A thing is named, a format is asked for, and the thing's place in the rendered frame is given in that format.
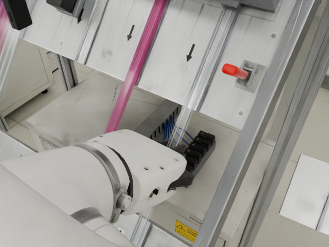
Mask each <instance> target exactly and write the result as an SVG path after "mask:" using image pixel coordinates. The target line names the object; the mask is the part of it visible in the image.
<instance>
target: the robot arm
mask: <svg viewBox="0 0 329 247"><path fill-rule="evenodd" d="M169 139H170V138H168V139H165V140H161V141H158V142H155V141H153V140H151V139H149V138H147V137H145V136H143V135H141V134H139V133H136V132H134V131H131V130H128V129H122V130H117V131H113V132H110V133H106V134H103V135H100V136H97V137H94V138H92V139H90V140H88V141H86V142H83V143H79V144H75V145H70V146H66V147H62V148H56V149H51V150H47V151H42V152H38V153H34V154H29V155H25V156H20V157H16V158H12V159H7V160H3V161H0V247H136V246H135V245H134V244H133V243H132V242H131V241H130V240H129V239H128V238H126V237H125V236H124V235H123V234H122V233H121V232H120V231H119V230H118V229H117V228H116V227H114V226H113V224H115V223H116V222H118V219H119V216H120V215H124V216H128V215H132V214H135V213H138V212H141V211H144V210H146V209H149V208H151V207H153V206H155V205H157V204H159V203H161V202H163V201H165V200H166V199H168V198H170V197H171V196H172V195H174V194H175V193H176V192H177V188H176V187H183V186H189V185H191V184H192V181H193V178H194V175H193V174H191V173H190V172H188V171H187V170H186V165H187V161H186V159H185V157H186V154H185V153H184V152H185V149H186V145H183V144H182V145H179V146H176V147H174V148H171V149H170V148H168V147H166V146H167V144H168V141H169Z"/></svg>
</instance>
